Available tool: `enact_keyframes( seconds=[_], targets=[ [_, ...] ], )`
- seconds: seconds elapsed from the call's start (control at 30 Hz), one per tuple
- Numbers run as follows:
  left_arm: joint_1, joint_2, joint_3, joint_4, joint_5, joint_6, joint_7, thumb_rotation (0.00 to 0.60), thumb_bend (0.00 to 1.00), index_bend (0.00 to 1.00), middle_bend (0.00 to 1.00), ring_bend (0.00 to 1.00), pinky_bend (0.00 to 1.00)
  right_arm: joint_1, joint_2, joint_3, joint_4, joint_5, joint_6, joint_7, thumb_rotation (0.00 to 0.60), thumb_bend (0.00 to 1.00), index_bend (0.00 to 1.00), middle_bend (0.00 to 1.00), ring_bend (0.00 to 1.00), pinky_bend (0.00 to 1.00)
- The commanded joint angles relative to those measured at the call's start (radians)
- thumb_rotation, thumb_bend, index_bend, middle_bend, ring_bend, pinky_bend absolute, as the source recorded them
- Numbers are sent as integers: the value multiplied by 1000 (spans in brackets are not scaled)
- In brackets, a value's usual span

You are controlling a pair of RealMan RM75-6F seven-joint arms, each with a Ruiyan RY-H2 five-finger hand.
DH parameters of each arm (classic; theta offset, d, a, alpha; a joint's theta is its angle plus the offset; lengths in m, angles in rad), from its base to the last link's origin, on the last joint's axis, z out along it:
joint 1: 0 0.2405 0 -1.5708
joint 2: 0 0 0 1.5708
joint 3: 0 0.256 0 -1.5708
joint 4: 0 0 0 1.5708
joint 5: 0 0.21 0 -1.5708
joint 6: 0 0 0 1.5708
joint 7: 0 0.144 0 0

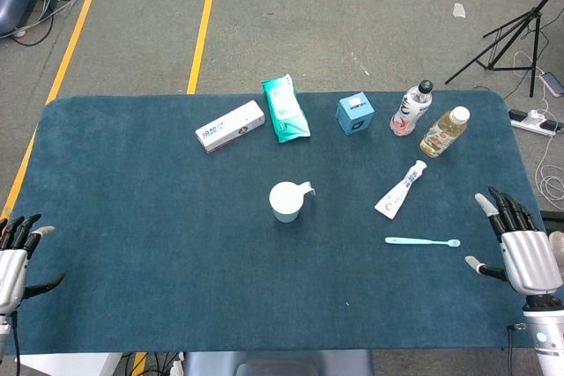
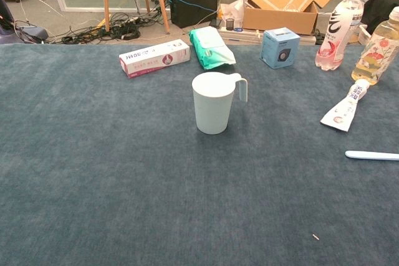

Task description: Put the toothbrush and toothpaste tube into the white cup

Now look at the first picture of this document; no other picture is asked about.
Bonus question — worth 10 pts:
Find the white table support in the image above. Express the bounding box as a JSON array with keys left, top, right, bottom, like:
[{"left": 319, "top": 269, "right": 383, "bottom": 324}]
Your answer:
[{"left": 15, "top": 352, "right": 122, "bottom": 376}]

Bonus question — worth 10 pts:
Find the smartphone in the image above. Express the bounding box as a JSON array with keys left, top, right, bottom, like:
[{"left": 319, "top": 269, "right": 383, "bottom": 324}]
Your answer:
[{"left": 539, "top": 71, "right": 564, "bottom": 98}]

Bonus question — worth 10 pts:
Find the yellow tea bottle white cap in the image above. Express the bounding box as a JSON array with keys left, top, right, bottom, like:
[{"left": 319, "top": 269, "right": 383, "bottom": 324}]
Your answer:
[{"left": 419, "top": 106, "right": 471, "bottom": 159}]

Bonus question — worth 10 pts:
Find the blue felt table mat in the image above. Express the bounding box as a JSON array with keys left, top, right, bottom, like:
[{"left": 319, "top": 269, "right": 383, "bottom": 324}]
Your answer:
[{"left": 0, "top": 90, "right": 552, "bottom": 355}]

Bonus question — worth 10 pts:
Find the grey-blue chair seat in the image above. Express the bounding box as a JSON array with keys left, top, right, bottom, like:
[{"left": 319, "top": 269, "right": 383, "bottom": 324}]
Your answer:
[{"left": 182, "top": 350, "right": 375, "bottom": 376}]

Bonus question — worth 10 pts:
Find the white toothpaste carton box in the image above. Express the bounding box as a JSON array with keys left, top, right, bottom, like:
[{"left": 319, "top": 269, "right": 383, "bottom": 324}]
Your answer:
[{"left": 195, "top": 100, "right": 267, "bottom": 155}]

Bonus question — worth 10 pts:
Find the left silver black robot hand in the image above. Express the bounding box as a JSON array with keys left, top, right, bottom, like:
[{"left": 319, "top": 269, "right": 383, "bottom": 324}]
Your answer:
[{"left": 0, "top": 213, "right": 66, "bottom": 315}]

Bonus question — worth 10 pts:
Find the white power strip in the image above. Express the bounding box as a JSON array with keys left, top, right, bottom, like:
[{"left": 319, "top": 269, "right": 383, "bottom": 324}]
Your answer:
[{"left": 508, "top": 108, "right": 564, "bottom": 137}]

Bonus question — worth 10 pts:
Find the white toothpaste tube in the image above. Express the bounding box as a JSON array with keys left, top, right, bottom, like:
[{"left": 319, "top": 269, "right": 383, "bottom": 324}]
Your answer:
[{"left": 374, "top": 159, "right": 428, "bottom": 219}]

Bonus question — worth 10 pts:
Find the clear bottle black cap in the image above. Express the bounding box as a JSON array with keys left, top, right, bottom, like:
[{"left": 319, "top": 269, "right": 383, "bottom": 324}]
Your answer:
[{"left": 390, "top": 79, "right": 435, "bottom": 137}]

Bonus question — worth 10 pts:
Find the green wet wipes pack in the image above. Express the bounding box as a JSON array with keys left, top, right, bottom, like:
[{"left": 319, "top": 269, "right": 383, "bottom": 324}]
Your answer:
[{"left": 260, "top": 73, "right": 312, "bottom": 144}]

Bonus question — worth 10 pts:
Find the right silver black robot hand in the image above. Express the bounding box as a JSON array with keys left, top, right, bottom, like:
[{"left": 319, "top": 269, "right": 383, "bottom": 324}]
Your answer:
[{"left": 464, "top": 186, "right": 564, "bottom": 300}]

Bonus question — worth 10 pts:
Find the light blue toothbrush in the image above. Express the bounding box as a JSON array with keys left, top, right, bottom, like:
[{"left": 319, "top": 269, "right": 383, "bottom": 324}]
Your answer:
[{"left": 384, "top": 236, "right": 462, "bottom": 247}]

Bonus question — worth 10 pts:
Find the light blue cube box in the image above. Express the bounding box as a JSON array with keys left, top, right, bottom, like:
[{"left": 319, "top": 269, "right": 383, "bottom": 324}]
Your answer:
[{"left": 335, "top": 92, "right": 376, "bottom": 136}]

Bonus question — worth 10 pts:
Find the white cable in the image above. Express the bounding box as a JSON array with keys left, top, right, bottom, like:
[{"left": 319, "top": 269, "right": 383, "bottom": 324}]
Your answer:
[{"left": 513, "top": 49, "right": 564, "bottom": 203}]

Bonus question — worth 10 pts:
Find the pale blue handled cup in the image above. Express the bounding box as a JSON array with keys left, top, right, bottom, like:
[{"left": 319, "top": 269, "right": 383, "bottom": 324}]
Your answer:
[{"left": 269, "top": 180, "right": 317, "bottom": 224}]

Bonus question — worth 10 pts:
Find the black tripod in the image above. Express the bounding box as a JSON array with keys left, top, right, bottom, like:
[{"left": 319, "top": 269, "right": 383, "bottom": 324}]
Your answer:
[{"left": 444, "top": 0, "right": 564, "bottom": 100}]

